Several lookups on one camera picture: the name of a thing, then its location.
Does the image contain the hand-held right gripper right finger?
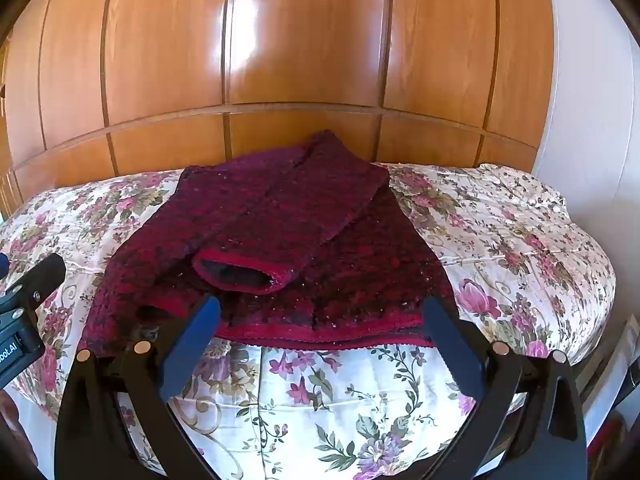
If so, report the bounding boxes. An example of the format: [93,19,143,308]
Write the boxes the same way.
[422,296,587,480]

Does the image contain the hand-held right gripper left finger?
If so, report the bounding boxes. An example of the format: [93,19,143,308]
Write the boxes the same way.
[54,296,222,480]

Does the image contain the dark red knitted sweater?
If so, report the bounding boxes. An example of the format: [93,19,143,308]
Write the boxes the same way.
[82,130,458,358]

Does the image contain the floral quilted bedspread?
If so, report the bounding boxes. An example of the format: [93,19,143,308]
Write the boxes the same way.
[0,161,617,480]

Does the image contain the wooden panelled wardrobe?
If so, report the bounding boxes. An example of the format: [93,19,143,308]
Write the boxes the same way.
[0,0,557,213]

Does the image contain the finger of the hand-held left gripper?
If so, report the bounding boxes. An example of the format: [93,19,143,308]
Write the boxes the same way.
[0,253,67,311]

